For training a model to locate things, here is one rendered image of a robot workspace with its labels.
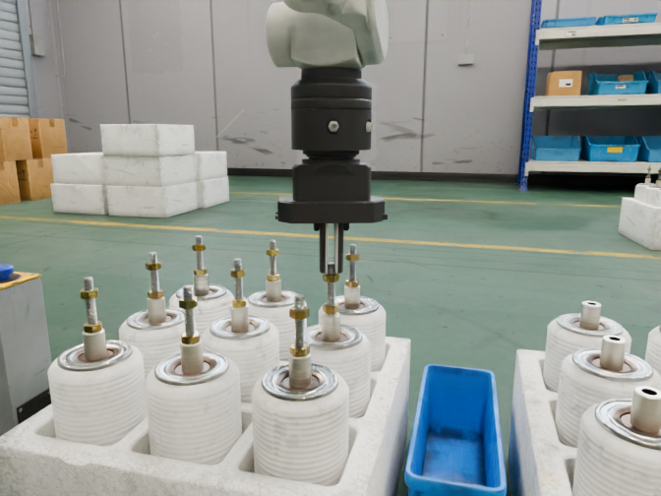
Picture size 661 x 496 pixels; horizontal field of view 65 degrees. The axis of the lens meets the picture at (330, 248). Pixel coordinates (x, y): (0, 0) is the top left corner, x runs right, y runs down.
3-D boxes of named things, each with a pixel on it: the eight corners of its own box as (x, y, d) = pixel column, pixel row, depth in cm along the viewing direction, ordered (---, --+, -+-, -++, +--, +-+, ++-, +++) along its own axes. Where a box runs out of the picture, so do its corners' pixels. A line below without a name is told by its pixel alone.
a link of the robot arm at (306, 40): (364, 110, 51) (366, -15, 49) (263, 111, 54) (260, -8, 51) (381, 114, 62) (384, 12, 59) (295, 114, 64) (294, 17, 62)
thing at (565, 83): (579, 95, 426) (582, 70, 422) (548, 96, 433) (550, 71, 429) (574, 97, 455) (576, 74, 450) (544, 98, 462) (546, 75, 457)
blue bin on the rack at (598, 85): (584, 98, 468) (586, 75, 463) (631, 98, 458) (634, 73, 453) (596, 95, 421) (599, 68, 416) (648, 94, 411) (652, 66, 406)
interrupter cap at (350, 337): (373, 336, 63) (373, 330, 63) (341, 357, 57) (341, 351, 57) (322, 324, 67) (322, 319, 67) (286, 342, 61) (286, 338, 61)
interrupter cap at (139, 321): (164, 336, 63) (163, 330, 63) (113, 328, 66) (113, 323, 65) (198, 315, 70) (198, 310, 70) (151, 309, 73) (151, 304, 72)
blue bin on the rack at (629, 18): (592, 35, 453) (593, 23, 451) (641, 33, 442) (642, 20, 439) (602, 25, 407) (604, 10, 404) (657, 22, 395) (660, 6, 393)
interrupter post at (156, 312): (159, 326, 66) (157, 301, 66) (144, 324, 67) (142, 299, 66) (170, 319, 69) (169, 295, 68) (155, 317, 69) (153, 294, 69)
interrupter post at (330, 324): (344, 338, 62) (344, 312, 62) (333, 344, 60) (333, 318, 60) (328, 334, 64) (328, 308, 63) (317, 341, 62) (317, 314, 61)
